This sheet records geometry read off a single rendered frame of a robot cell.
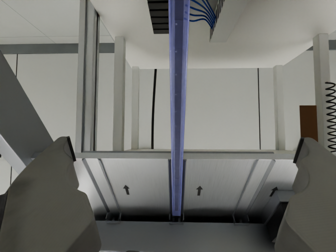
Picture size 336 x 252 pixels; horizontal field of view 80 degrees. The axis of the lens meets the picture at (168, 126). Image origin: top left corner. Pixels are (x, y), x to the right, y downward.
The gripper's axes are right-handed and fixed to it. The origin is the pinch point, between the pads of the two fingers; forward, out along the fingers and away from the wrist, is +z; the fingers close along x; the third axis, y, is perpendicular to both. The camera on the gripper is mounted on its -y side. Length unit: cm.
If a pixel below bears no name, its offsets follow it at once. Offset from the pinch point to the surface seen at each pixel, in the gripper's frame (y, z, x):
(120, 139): 27, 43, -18
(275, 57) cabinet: 8, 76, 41
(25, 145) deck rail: 7.6, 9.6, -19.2
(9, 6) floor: -17, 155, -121
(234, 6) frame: -8.6, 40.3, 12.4
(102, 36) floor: 6, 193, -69
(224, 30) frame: -4, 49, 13
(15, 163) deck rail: 9.3, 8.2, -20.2
